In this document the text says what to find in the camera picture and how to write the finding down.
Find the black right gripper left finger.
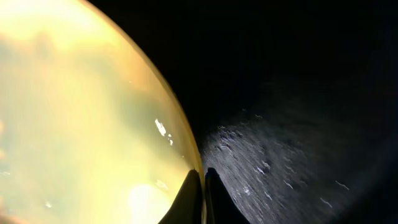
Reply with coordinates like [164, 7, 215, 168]
[159, 169, 203, 224]

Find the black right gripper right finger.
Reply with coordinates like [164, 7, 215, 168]
[205, 167, 250, 224]

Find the yellow plate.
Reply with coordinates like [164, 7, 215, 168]
[1, 0, 205, 224]

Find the round black tray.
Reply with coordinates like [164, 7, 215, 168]
[95, 1, 397, 223]

